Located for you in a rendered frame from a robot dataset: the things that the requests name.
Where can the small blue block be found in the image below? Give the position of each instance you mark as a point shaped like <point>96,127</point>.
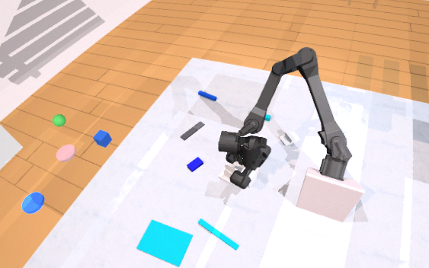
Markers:
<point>195,164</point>

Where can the cyan flat rectangular plate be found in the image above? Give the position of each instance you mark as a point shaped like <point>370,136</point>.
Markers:
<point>165,243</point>

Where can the grey flat bar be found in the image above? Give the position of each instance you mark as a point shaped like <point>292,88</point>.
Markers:
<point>192,130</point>

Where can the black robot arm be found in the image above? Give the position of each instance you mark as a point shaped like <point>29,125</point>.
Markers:
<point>338,154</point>

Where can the blue cylinder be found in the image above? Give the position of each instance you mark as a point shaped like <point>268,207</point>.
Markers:
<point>209,96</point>

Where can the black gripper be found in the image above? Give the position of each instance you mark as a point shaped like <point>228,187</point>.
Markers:
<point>240,179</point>

